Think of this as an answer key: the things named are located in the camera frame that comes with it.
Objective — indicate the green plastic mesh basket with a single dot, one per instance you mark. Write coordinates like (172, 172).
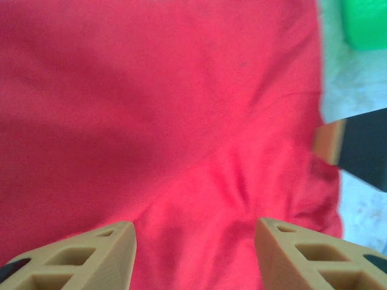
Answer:
(366, 21)

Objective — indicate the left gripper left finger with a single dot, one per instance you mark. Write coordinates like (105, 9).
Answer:
(90, 259)

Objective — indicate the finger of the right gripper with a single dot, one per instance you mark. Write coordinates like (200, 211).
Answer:
(362, 145)

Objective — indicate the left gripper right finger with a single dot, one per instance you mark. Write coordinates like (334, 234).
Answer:
(302, 259)

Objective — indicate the red t-shirt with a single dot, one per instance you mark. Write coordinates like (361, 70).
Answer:
(151, 105)

